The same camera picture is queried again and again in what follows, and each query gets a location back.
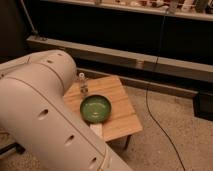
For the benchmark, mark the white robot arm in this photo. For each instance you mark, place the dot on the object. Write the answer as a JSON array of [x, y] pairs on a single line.
[[33, 111]]

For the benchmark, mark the clear plastic bottle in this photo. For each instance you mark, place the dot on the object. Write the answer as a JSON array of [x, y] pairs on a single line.
[[83, 85]]

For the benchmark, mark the green bowl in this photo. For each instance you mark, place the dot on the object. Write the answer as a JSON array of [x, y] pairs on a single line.
[[95, 109]]

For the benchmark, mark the long wooden shelf beam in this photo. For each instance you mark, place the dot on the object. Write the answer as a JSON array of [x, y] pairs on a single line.
[[179, 68]]

